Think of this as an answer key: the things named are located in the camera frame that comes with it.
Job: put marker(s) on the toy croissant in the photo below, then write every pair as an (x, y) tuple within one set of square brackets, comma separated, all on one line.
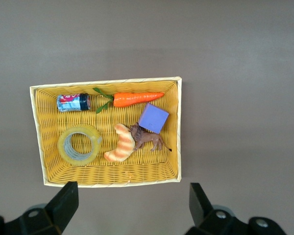
[(123, 147)]

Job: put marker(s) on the yellow wicker basket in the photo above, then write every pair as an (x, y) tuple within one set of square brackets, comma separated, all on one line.
[(100, 171)]

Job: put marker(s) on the yellow clear tape roll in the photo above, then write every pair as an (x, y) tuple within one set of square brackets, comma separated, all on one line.
[(63, 151)]

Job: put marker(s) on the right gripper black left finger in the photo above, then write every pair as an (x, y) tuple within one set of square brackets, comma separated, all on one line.
[(51, 215)]

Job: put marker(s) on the purple cube block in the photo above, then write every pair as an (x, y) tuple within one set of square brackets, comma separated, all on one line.
[(153, 118)]

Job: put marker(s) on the orange toy carrot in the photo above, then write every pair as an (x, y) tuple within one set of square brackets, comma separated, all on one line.
[(134, 98)]

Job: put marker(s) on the brown toy lion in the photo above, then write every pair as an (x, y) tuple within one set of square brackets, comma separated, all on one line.
[(147, 138)]

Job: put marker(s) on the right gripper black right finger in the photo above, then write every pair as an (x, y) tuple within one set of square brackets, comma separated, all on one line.
[(210, 220)]

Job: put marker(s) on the small can with black lid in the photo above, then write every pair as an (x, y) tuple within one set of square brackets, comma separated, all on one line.
[(71, 102)]

